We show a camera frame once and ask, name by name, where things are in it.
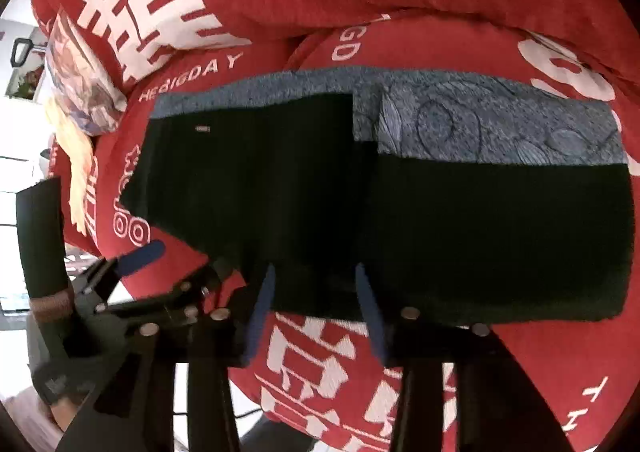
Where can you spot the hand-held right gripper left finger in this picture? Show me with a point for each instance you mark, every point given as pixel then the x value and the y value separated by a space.
pixel 262 304

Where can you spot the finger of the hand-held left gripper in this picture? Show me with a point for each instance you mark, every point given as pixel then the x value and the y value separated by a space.
pixel 167 297
pixel 145 252

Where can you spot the pale yellow cloth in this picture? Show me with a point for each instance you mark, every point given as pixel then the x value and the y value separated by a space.
pixel 80 172

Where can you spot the printed picture pillow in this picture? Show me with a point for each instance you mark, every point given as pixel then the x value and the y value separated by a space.
pixel 80 82

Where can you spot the red printed bed blanket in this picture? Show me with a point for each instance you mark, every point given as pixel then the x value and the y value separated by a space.
pixel 500 382

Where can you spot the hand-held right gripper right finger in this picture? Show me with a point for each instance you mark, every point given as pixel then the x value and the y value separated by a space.
pixel 370 312

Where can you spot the blue-grey patterned cloth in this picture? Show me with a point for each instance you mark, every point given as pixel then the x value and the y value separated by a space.
pixel 475 132

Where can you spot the black pants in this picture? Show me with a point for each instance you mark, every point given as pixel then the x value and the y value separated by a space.
pixel 475 242

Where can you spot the person's left forearm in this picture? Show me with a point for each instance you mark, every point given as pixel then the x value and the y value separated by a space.
pixel 40 242

